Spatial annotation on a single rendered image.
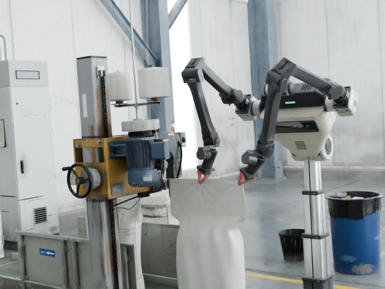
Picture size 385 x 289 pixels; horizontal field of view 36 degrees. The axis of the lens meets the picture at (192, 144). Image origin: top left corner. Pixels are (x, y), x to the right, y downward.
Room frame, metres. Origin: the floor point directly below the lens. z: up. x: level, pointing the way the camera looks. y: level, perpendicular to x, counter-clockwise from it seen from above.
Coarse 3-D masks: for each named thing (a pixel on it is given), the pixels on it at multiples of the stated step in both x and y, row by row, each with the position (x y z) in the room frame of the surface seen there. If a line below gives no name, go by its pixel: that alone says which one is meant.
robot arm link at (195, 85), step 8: (200, 72) 2.99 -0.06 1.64; (184, 80) 3.04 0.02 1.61; (192, 80) 3.03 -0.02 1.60; (200, 80) 2.99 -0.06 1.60; (192, 88) 3.02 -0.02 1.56; (200, 88) 3.03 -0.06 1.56; (192, 96) 3.05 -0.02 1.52; (200, 96) 3.03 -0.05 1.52; (200, 104) 3.04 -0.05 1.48; (200, 112) 3.06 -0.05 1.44; (208, 112) 3.08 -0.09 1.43; (200, 120) 3.09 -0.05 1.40; (208, 120) 3.08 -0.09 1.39; (208, 128) 3.08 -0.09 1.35; (208, 136) 3.12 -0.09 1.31; (216, 136) 3.12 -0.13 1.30; (208, 144) 3.13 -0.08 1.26
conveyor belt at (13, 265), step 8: (0, 264) 4.40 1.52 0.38; (8, 264) 4.39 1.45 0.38; (16, 264) 4.37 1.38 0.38; (0, 272) 4.16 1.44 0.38; (8, 272) 4.15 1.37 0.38; (16, 272) 4.13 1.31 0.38; (152, 288) 3.54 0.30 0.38; (160, 288) 3.53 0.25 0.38; (168, 288) 3.52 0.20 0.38; (176, 288) 3.51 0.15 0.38
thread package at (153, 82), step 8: (144, 72) 3.03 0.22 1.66; (152, 72) 3.02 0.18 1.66; (160, 72) 3.03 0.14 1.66; (144, 80) 3.03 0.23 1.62; (152, 80) 3.02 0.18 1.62; (160, 80) 3.03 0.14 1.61; (168, 80) 3.08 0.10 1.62; (144, 88) 3.03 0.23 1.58; (152, 88) 3.02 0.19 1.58; (160, 88) 3.03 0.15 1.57; (168, 88) 3.07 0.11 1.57; (144, 96) 3.04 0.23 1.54; (152, 96) 3.02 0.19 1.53; (160, 96) 3.03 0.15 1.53; (168, 96) 3.08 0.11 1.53
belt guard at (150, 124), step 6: (132, 120) 3.10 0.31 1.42; (138, 120) 2.89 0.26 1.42; (144, 120) 2.90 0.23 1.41; (150, 120) 2.91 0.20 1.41; (156, 120) 3.00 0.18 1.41; (126, 126) 2.91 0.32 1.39; (132, 126) 2.89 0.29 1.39; (138, 126) 2.89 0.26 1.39; (144, 126) 2.90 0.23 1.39; (150, 126) 2.91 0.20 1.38; (156, 126) 2.97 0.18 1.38
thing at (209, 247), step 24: (192, 192) 3.20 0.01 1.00; (216, 192) 3.11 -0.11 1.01; (240, 192) 3.00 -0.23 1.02; (192, 216) 3.20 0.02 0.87; (216, 216) 3.12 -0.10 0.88; (240, 216) 3.00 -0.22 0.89; (192, 240) 3.12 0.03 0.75; (216, 240) 3.02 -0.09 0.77; (240, 240) 3.05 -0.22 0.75; (192, 264) 3.12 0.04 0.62; (216, 264) 3.02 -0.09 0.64; (240, 264) 3.02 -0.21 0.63; (192, 288) 3.12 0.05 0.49; (216, 288) 3.03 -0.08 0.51; (240, 288) 3.02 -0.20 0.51
